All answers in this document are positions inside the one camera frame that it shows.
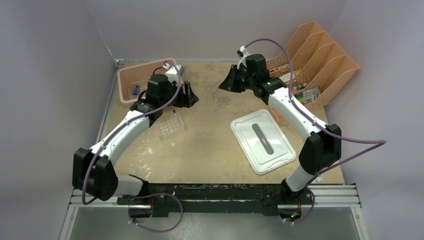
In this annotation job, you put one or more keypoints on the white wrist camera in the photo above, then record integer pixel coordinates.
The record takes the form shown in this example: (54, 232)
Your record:
(242, 53)
(171, 72)

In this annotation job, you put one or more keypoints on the blue capped clear syringe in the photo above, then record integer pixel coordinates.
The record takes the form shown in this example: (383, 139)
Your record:
(136, 91)

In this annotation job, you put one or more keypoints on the clear well plate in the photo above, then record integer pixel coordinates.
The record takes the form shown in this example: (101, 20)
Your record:
(170, 126)

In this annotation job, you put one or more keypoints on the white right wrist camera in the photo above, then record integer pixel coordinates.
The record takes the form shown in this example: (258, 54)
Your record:
(242, 53)

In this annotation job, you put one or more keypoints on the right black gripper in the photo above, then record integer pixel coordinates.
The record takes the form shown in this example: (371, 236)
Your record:
(230, 84)

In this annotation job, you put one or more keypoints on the white plastic bin lid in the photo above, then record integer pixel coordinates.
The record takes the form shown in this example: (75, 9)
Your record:
(263, 142)

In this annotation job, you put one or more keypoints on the pink plastic bin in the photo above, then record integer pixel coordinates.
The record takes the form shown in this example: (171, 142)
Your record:
(135, 75)

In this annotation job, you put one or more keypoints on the orange mesh file organizer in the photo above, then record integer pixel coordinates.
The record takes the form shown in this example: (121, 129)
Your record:
(319, 63)

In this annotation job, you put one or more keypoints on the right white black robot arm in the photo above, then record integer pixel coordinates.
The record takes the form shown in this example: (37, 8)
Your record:
(322, 144)

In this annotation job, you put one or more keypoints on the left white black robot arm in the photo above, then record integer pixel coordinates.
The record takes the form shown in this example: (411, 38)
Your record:
(93, 169)

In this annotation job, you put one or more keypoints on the aluminium rail frame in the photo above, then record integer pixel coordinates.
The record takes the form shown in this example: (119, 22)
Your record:
(267, 199)

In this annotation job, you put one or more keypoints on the white plastic strip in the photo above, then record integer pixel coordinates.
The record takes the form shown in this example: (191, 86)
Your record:
(320, 178)

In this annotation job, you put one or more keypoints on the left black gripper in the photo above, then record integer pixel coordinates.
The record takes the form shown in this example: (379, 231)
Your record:
(187, 100)

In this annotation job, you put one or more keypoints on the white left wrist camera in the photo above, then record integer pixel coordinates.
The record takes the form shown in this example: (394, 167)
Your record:
(171, 72)

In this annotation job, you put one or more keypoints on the set of coloured markers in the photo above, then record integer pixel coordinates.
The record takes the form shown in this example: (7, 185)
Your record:
(308, 96)

